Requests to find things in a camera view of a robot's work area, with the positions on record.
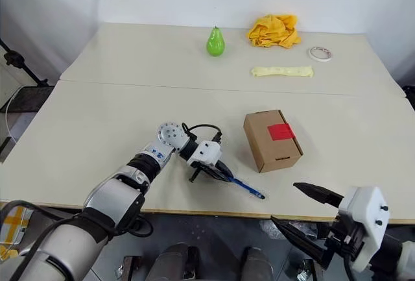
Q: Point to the crumpled yellow cloth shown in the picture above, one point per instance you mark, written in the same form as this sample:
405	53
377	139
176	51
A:
274	31

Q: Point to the green pear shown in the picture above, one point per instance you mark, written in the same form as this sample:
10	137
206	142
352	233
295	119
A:
215	45

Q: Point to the dark rounded shape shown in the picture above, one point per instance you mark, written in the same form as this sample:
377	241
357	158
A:
257	266
175	264

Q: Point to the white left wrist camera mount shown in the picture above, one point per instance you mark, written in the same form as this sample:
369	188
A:
206	152

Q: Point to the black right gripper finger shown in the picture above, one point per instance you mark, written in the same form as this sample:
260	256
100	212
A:
321	195
304	240

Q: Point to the blue pen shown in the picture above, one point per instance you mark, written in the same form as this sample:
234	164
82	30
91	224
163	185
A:
246	188

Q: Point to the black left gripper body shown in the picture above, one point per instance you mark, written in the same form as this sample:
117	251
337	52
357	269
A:
207	170

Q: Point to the dark brown foot block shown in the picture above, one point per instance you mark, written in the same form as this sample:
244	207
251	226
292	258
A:
131	269
308	271

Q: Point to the white tape roll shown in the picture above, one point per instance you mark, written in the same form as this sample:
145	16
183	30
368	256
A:
311	54

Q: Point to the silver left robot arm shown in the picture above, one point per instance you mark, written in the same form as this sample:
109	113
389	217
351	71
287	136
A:
107	196

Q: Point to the brown cardboard box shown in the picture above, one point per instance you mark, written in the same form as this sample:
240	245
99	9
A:
272	154

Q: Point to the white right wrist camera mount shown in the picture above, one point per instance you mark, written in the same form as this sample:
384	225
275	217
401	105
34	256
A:
366	209

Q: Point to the black metal stand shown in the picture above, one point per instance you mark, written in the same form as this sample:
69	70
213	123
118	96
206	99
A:
29	99

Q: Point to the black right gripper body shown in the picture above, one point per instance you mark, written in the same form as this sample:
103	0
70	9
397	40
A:
342	245

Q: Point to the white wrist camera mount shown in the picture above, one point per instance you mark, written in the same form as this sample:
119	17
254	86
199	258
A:
366	209
206	152

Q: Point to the pale yellow rubber strip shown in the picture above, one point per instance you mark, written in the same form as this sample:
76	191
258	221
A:
282	71

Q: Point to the clear plastic bag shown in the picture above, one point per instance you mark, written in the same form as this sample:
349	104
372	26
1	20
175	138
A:
275	229

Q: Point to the yellow taped floor marker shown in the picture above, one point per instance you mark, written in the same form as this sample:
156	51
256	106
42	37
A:
14	226

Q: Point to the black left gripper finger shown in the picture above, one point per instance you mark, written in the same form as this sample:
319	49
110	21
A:
226	169
218	175

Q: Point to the red tape strip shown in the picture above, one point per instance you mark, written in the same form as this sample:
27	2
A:
279	131

